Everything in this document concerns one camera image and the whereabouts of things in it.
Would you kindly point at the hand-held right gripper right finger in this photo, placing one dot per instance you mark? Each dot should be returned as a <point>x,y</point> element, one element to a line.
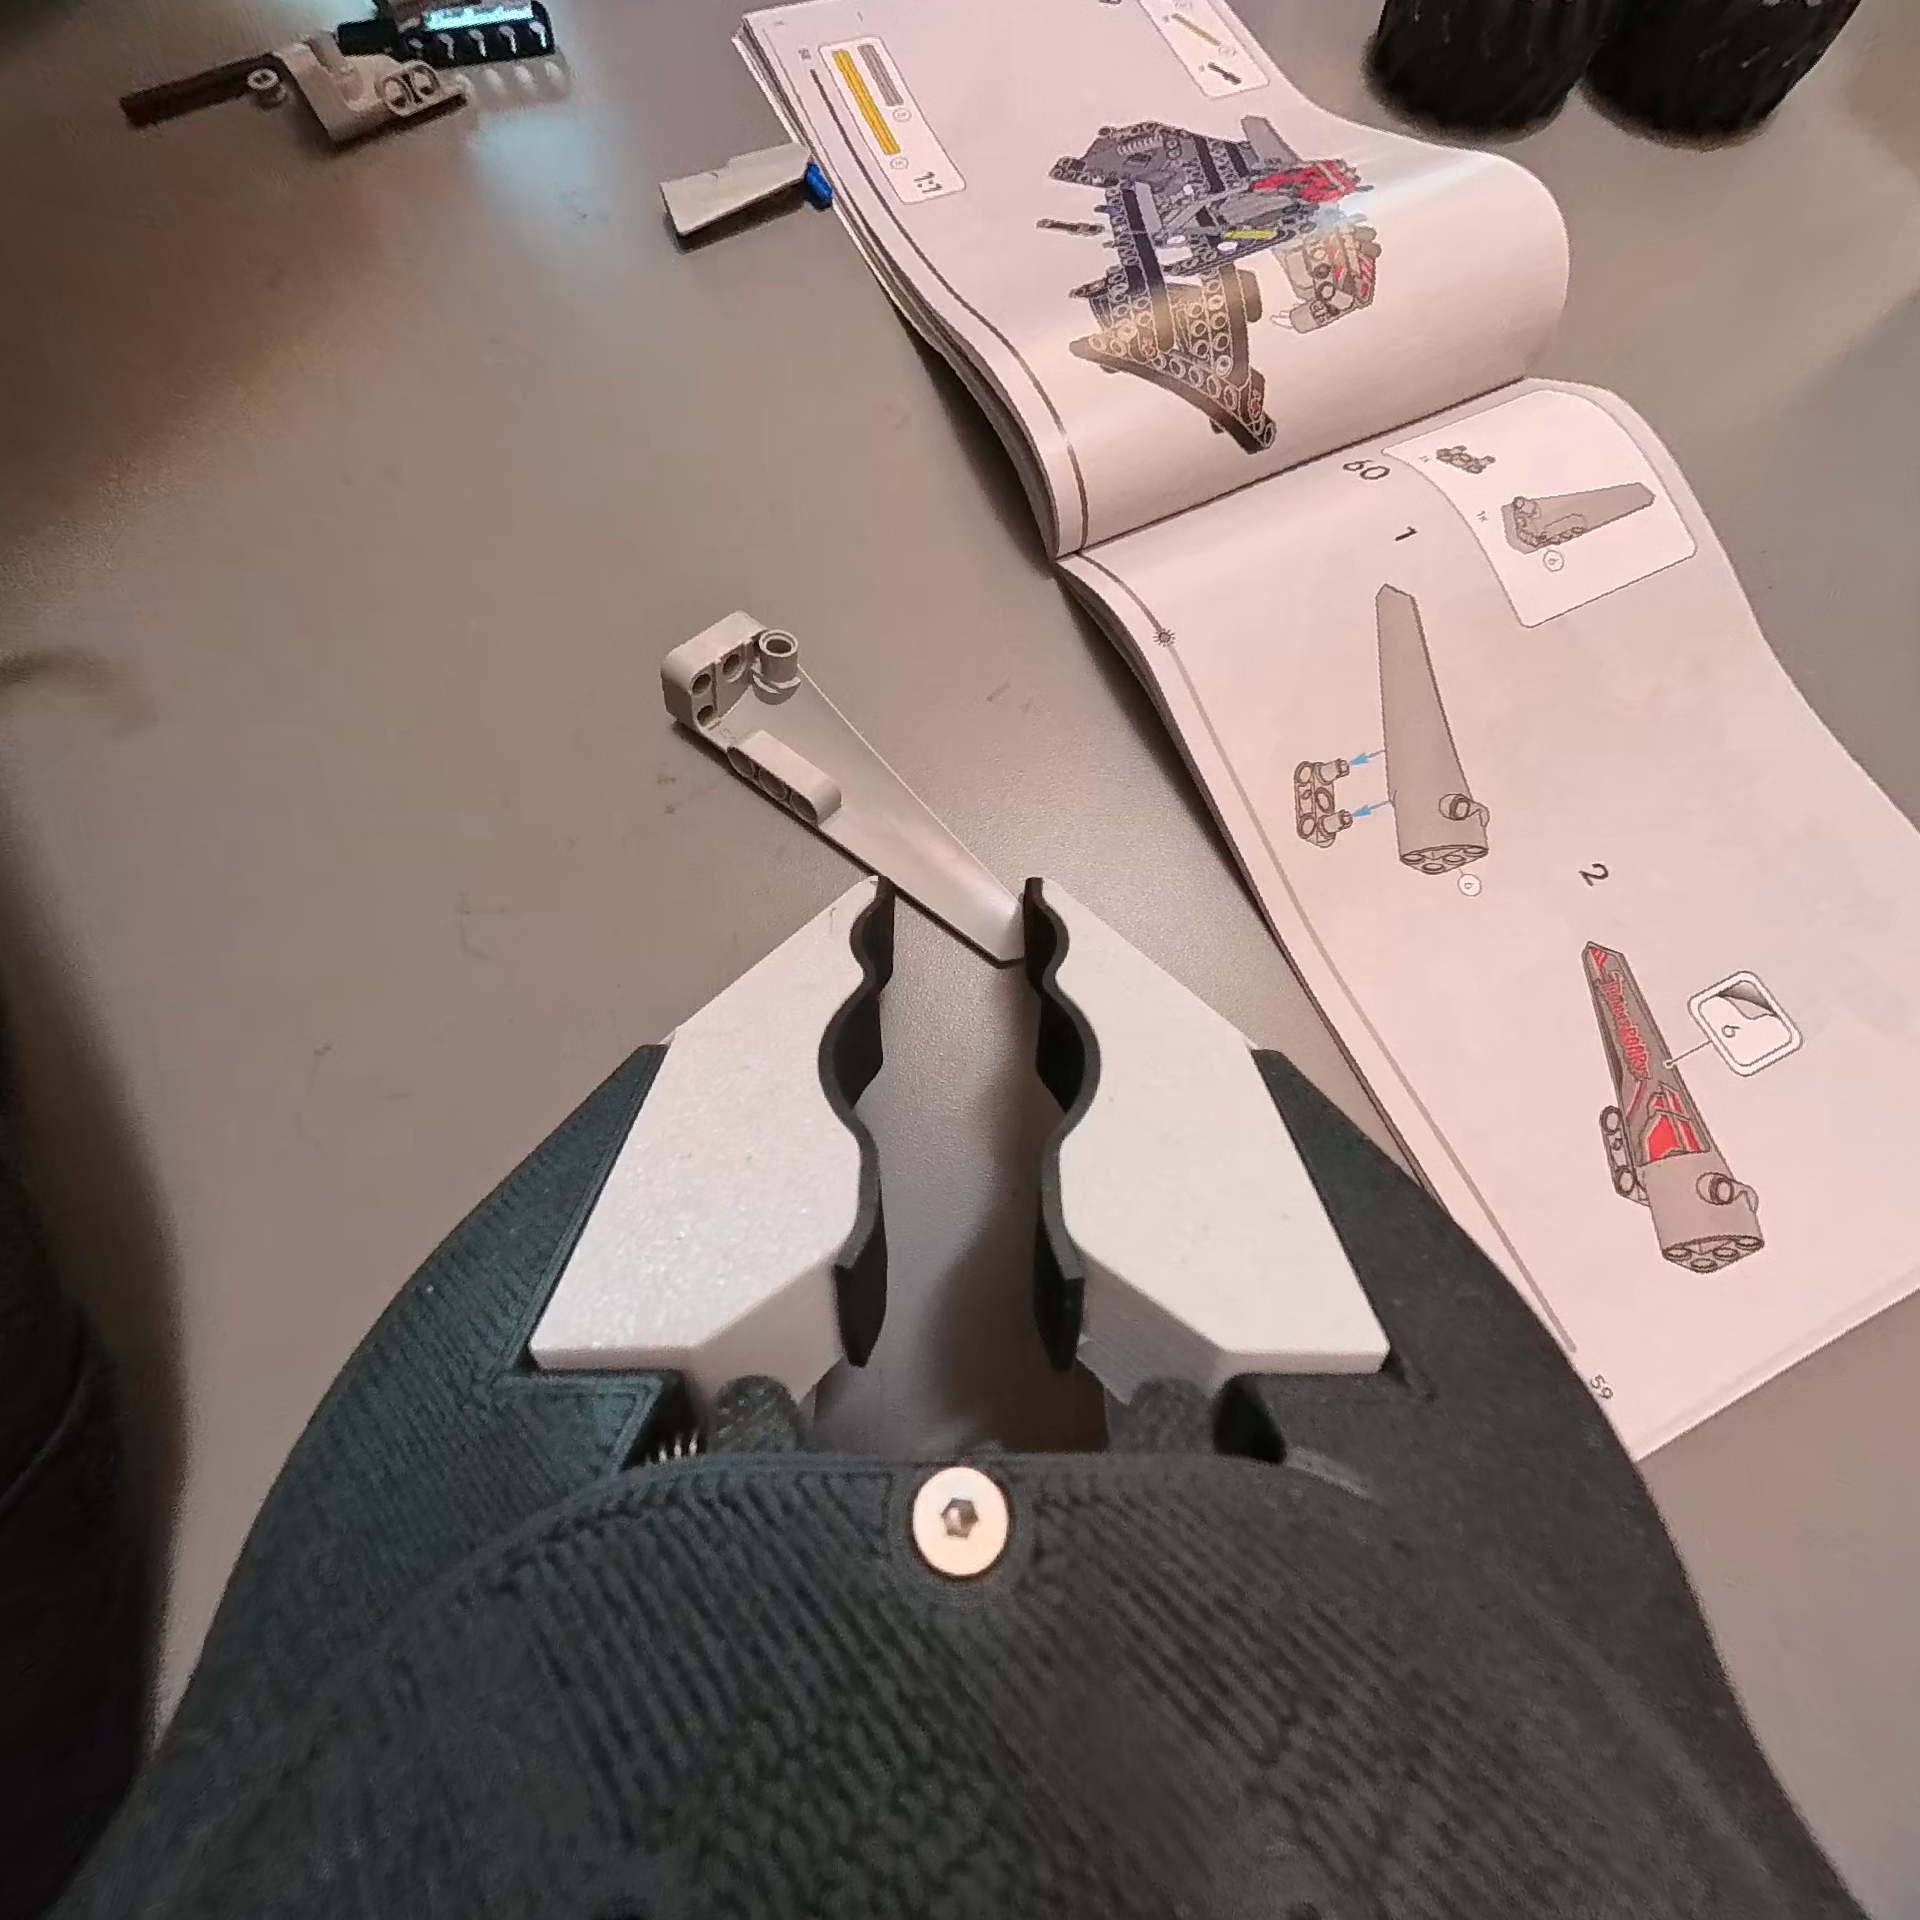
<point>1201,1201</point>

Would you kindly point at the black toy brick beam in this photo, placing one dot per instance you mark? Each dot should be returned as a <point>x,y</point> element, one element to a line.
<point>464,37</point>

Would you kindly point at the toy brick instruction booklet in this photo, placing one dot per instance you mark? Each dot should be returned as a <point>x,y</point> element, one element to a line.
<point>1348,301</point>

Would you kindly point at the grey toy brick wing panel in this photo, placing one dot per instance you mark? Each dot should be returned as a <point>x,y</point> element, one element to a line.
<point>902,825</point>

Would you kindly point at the small grey wedge brick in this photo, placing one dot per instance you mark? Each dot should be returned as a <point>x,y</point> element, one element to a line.
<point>720,192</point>

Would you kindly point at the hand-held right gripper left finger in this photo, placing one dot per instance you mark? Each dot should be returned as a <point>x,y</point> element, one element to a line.
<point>675,1201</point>

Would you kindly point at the grey angled brick assembly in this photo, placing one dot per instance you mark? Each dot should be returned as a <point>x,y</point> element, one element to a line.
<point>359,98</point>

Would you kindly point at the small blue brick pin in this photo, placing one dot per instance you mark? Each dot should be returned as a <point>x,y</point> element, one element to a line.
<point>816,181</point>

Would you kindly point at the black toy tyre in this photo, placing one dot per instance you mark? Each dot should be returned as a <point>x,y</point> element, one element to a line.
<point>1711,66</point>
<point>1476,61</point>

